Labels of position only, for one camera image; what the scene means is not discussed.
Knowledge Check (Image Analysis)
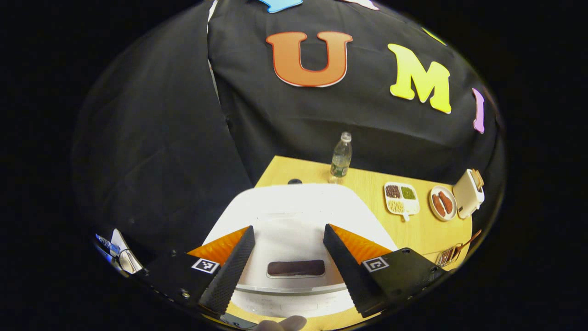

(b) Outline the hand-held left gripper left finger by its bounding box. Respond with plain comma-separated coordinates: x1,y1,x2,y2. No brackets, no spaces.
138,225,256,317

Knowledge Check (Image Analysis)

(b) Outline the white toaster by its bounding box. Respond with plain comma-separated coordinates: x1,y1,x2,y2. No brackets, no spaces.
452,169,486,219

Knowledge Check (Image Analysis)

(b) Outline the white round plate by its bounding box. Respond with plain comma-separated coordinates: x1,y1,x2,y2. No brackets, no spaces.
429,185,458,222

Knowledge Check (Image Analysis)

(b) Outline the brown wooden spoon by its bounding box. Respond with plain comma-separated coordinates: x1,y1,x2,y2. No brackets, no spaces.
452,229,482,258

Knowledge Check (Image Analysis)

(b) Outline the white divided grain tray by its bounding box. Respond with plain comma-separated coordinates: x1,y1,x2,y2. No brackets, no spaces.
384,182,420,222

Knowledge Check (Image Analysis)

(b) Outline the white rice cooker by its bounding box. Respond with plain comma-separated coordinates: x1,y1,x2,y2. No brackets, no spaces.
202,183,399,318

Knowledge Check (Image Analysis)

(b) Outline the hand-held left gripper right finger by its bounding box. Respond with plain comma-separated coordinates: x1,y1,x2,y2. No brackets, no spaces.
323,224,446,319

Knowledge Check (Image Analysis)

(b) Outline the clear water bottle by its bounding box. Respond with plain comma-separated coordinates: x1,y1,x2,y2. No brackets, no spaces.
329,132,353,184

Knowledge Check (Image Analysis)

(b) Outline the wire chopstick holder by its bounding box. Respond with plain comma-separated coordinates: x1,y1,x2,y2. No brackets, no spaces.
434,246,462,268

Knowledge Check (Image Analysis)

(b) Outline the black backdrop cloth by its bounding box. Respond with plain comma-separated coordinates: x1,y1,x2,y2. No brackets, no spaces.
71,0,506,258

